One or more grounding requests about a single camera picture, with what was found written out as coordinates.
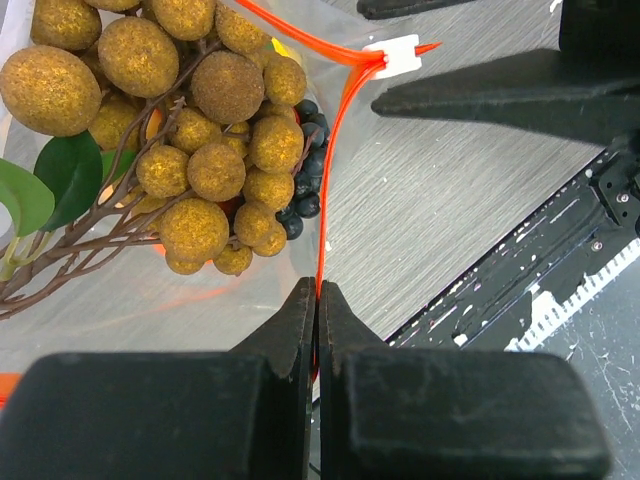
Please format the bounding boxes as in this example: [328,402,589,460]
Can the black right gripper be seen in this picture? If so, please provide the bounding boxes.
[371,0,639,145]

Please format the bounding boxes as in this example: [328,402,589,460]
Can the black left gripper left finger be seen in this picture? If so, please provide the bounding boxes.
[1,277,316,479]

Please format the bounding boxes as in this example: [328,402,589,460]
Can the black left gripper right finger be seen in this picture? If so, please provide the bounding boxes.
[318,282,611,479]

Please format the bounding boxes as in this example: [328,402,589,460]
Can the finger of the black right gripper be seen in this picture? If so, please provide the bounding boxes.
[356,0,472,20]

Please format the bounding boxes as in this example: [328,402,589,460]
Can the clear zip top bag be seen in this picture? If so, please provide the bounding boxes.
[1,1,433,372]

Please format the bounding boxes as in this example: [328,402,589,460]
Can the dark grape bunch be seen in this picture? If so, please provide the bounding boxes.
[276,99,330,241]

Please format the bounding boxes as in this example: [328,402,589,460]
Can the brown longan bunch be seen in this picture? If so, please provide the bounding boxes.
[1,1,311,319]

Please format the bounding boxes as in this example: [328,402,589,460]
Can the yellow round fruit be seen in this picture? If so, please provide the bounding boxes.
[271,37,305,68]

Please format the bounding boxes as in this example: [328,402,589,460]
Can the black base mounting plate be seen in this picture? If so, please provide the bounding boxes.
[387,149,639,350]

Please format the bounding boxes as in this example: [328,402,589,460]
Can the white slotted cable duct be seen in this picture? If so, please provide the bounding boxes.
[505,239,639,352]

